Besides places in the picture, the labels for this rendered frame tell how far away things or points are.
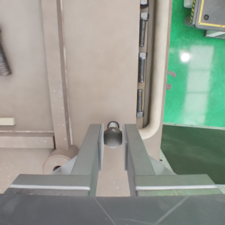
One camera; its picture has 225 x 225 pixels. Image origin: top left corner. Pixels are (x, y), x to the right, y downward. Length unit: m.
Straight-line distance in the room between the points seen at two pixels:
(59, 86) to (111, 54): 0.06
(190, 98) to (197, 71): 0.26
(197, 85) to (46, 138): 1.65
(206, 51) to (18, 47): 1.68
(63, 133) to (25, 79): 0.07
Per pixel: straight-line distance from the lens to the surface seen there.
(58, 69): 0.17
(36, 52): 0.19
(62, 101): 0.17
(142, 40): 0.30
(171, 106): 1.69
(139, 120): 0.32
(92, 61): 0.17
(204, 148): 0.76
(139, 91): 0.30
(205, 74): 1.78
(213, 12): 1.45
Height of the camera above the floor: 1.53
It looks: 74 degrees down
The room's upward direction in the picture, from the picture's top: 179 degrees counter-clockwise
